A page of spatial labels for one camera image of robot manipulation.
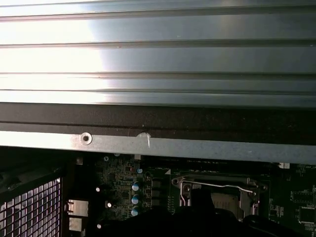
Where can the open grey PC case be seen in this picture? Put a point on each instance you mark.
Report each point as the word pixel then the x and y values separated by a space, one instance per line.
pixel 197 150

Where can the CPU socket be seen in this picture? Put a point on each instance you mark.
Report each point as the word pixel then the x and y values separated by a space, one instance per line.
pixel 185 197

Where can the small blue-topped capacitor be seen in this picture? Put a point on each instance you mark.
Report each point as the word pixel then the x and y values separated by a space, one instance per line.
pixel 135 186
pixel 135 198
pixel 135 211

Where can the silver rear port block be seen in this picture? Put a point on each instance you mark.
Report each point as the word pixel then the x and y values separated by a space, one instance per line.
pixel 77 208
pixel 76 224

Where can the green motherboard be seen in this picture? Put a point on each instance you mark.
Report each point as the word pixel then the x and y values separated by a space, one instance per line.
pixel 118 177

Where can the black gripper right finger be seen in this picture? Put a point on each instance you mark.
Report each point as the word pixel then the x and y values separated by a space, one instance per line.
pixel 222 227

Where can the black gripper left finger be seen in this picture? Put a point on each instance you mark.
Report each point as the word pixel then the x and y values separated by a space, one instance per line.
pixel 168 224

